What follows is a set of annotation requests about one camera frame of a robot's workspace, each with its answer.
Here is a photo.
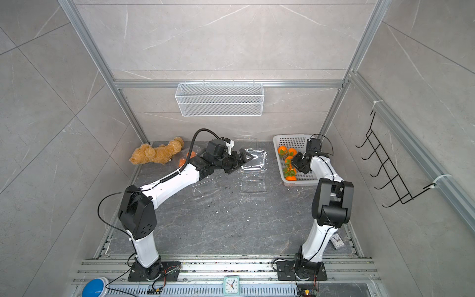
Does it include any leafy twin oranges container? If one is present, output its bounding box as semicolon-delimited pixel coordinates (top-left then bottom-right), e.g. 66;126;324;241
285;156;293;166
278;146;298;158

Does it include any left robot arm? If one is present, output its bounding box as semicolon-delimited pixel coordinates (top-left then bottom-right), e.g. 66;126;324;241
118;137;254;269

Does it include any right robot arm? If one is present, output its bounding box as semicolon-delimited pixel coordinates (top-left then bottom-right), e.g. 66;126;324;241
291;137;354;280

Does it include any white plastic basket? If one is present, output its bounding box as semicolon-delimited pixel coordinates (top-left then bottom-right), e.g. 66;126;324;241
272;134;320;187

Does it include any brown teddy bear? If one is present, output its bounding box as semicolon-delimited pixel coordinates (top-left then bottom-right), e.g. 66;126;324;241
129;137;184;165

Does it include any small white square clock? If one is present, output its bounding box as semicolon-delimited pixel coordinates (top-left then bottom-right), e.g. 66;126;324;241
330;233;345;249

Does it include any small white clock front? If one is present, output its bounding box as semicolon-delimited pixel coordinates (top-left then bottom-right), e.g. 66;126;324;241
223;275;241;297

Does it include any blue round button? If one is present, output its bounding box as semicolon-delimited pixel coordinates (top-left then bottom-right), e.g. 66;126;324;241
81;277;109;297

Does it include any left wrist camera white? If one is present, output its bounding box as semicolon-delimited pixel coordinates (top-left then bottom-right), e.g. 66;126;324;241
221;137;235;155

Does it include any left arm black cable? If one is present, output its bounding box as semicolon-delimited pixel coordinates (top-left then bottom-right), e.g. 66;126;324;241
179;128;221;173

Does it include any white wire wall basket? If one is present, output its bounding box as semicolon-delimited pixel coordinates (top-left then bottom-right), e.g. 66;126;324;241
175;82;265;117

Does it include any black wall hook rack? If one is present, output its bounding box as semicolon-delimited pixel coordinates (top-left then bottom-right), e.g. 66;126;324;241
355;110;436;209

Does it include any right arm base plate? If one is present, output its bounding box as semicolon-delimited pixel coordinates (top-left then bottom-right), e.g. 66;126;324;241
271;259;328;282

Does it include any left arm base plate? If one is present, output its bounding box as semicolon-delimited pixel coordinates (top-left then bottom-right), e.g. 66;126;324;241
127;261;181;282

